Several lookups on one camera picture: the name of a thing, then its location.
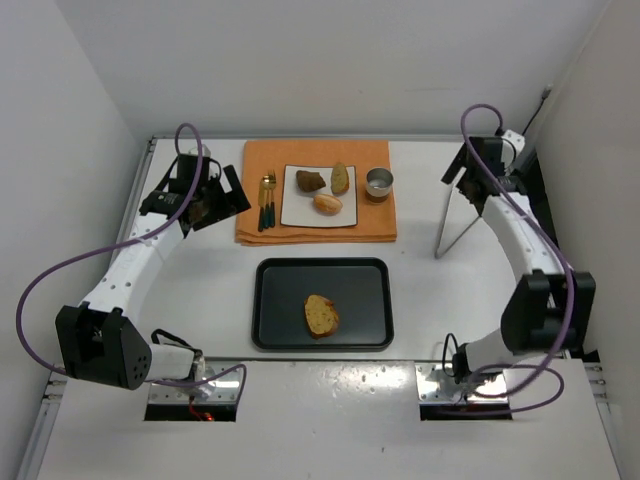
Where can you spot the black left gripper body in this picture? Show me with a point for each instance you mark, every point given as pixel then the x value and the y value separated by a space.
pixel 216 201

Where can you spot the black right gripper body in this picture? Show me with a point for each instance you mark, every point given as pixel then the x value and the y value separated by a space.
pixel 467 180

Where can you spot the brown chocolate croissant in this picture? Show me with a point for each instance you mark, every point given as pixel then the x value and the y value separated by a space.
pixel 308 181

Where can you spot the stainless steel tongs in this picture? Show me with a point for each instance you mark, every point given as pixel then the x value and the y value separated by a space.
pixel 440 249

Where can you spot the glossy orange bun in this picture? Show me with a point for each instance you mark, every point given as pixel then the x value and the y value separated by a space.
pixel 327 204

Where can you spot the seeded bread slice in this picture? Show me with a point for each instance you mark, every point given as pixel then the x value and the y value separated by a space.
pixel 340 180
pixel 321 317

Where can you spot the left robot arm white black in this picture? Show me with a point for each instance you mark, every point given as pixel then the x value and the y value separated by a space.
pixel 98 338

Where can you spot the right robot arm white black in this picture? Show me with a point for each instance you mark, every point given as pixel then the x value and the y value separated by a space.
pixel 550 299

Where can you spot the orange woven placemat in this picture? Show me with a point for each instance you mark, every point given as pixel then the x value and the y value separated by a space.
pixel 376 221

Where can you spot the white square plate black rim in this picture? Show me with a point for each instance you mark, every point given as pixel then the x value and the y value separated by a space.
pixel 297 208

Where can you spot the silver metal cup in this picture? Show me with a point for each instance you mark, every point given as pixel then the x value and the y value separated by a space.
pixel 379 182

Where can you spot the black baking tray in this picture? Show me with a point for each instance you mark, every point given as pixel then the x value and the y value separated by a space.
pixel 358 287

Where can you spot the green handled gold spoon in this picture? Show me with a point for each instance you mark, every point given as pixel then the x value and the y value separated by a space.
pixel 262 190

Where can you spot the green handled gold knife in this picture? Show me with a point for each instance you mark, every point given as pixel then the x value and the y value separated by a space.
pixel 267 213

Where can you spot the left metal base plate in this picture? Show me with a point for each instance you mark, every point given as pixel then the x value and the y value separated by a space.
pixel 224 390

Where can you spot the metal base plate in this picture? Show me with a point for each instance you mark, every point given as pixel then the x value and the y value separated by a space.
pixel 224 390
pixel 436 388

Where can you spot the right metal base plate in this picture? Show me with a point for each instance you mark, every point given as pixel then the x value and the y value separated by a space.
pixel 436 388

